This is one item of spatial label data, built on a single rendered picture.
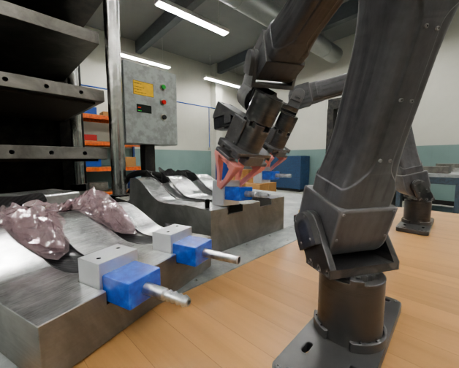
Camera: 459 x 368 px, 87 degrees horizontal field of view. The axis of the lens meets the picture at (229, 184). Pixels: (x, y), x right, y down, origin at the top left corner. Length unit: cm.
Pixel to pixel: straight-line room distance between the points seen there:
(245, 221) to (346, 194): 34
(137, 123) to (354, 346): 125
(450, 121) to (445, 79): 91
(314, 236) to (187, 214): 33
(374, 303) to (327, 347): 6
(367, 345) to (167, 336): 20
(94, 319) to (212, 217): 26
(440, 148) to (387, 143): 674
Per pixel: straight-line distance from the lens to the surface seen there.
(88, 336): 30
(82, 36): 133
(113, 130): 117
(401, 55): 24
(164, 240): 37
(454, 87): 713
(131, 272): 29
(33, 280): 36
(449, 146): 697
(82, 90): 123
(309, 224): 26
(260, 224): 59
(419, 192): 82
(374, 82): 24
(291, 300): 37
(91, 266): 30
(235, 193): 48
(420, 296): 46
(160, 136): 140
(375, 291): 28
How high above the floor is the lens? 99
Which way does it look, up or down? 6 degrees down
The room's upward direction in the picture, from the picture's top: straight up
